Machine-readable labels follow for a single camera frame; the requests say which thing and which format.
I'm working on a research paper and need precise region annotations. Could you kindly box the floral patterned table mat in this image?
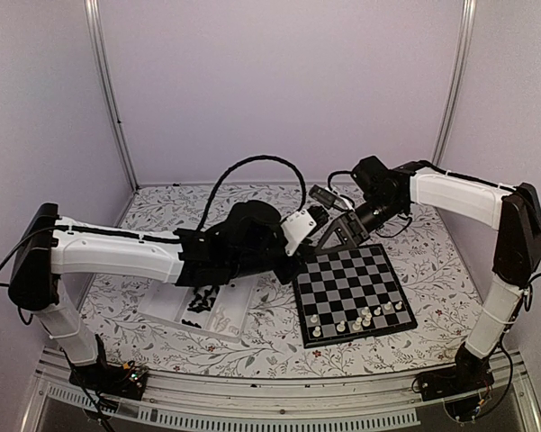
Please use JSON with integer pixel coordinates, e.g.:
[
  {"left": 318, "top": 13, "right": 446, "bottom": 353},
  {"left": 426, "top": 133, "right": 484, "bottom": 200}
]
[{"left": 80, "top": 206, "right": 482, "bottom": 378}]

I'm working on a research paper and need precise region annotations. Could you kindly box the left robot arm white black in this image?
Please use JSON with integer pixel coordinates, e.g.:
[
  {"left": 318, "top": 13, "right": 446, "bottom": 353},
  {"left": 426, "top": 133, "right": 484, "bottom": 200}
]
[{"left": 2, "top": 201, "right": 316, "bottom": 391}]

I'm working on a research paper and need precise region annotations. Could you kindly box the white bishop piece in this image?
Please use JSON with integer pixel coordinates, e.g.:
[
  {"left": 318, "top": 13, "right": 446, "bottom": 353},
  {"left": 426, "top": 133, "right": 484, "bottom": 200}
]
[{"left": 352, "top": 317, "right": 362, "bottom": 332}]

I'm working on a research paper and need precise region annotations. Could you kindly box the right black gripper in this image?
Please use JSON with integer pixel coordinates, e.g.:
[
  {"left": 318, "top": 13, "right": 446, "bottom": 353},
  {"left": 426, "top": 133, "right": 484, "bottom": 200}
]
[{"left": 315, "top": 194, "right": 406, "bottom": 256}]

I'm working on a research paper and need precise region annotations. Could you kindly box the right aluminium frame post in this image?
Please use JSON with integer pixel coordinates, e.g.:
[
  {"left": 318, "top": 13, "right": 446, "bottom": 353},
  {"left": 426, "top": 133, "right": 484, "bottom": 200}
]
[{"left": 431, "top": 0, "right": 477, "bottom": 166}]

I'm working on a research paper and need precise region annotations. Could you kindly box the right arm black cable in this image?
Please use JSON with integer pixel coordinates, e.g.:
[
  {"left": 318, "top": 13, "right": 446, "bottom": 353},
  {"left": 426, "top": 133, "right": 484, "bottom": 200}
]
[{"left": 327, "top": 169, "right": 356, "bottom": 190}]

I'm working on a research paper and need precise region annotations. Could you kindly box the clear plastic piece tray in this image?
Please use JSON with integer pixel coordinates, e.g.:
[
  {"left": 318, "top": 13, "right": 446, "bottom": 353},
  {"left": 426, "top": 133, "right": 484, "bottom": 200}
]
[{"left": 138, "top": 276, "right": 259, "bottom": 342}]

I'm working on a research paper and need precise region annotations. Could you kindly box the black grey chessboard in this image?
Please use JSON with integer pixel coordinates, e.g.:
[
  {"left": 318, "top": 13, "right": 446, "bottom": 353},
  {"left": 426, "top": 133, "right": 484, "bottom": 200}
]
[{"left": 293, "top": 244, "right": 418, "bottom": 349}]

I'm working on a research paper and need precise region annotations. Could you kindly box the front aluminium rail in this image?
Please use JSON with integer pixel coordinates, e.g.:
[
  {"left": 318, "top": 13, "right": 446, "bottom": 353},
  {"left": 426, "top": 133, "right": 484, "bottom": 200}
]
[{"left": 21, "top": 348, "right": 541, "bottom": 431}]

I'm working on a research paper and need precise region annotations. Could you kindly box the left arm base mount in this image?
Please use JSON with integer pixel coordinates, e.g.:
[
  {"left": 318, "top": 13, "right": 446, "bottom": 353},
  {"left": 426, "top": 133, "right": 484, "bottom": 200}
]
[{"left": 69, "top": 361, "right": 149, "bottom": 401}]

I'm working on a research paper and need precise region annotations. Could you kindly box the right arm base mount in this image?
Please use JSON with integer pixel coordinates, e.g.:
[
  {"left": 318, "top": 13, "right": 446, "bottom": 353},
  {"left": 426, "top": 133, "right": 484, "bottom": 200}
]
[{"left": 411, "top": 359, "right": 494, "bottom": 423}]

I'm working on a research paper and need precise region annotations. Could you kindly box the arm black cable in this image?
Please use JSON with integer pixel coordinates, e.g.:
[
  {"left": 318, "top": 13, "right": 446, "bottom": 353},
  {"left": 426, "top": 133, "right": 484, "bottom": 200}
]
[
  {"left": 327, "top": 169, "right": 356, "bottom": 190},
  {"left": 197, "top": 155, "right": 310, "bottom": 235}
]

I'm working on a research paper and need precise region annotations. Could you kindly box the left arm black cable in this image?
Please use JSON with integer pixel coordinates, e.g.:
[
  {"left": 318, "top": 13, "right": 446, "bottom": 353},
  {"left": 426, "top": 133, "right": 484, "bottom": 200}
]
[{"left": 197, "top": 155, "right": 310, "bottom": 235}]

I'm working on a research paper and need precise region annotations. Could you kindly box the left aluminium frame post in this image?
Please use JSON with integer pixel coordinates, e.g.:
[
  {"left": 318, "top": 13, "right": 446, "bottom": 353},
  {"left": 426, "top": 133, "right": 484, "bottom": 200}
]
[{"left": 84, "top": 0, "right": 140, "bottom": 192}]

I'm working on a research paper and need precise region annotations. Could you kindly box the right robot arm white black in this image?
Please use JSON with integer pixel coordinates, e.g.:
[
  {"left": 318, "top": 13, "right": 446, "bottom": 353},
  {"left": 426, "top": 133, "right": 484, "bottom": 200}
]
[{"left": 317, "top": 156, "right": 541, "bottom": 392}]

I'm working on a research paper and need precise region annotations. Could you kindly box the aluminium frame post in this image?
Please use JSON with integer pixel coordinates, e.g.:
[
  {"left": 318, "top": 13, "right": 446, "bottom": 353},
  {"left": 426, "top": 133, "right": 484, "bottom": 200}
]
[
  {"left": 431, "top": 0, "right": 477, "bottom": 166},
  {"left": 84, "top": 0, "right": 140, "bottom": 192}
]

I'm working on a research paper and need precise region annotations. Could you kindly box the pile of white chess pieces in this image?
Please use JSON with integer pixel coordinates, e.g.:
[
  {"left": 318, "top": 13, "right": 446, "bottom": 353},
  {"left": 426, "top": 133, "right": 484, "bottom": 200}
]
[{"left": 212, "top": 306, "right": 243, "bottom": 337}]

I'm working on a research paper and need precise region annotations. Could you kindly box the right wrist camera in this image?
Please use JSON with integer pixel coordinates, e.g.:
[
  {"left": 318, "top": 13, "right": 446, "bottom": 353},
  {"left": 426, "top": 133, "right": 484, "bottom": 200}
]
[{"left": 309, "top": 184, "right": 354, "bottom": 212}]

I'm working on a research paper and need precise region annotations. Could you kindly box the pile of black chess pieces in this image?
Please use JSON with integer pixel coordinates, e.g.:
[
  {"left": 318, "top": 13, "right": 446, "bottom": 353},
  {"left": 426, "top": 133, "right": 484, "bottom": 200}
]
[{"left": 181, "top": 285, "right": 220, "bottom": 329}]

